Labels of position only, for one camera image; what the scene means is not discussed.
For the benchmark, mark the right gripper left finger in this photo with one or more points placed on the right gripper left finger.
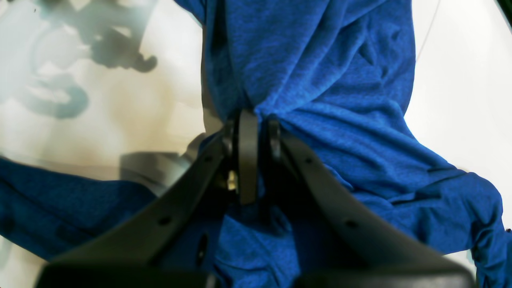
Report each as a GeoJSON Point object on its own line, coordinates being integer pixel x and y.
{"type": "Point", "coordinates": [172, 242]}

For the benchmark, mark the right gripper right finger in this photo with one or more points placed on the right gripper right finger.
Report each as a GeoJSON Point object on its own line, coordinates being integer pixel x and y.
{"type": "Point", "coordinates": [340, 242]}

